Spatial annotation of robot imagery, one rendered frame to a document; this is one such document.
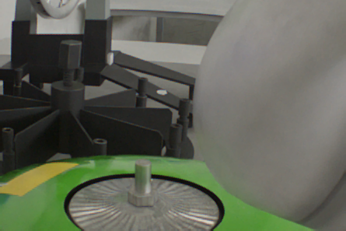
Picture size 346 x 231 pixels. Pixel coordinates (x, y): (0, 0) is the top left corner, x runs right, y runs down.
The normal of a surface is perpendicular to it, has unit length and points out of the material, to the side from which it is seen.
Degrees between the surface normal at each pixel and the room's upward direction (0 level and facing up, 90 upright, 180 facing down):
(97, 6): 90
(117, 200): 14
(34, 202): 8
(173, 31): 90
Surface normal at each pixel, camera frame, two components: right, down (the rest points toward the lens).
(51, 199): -0.05, -0.95
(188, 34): -0.17, 0.29
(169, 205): 0.27, -0.90
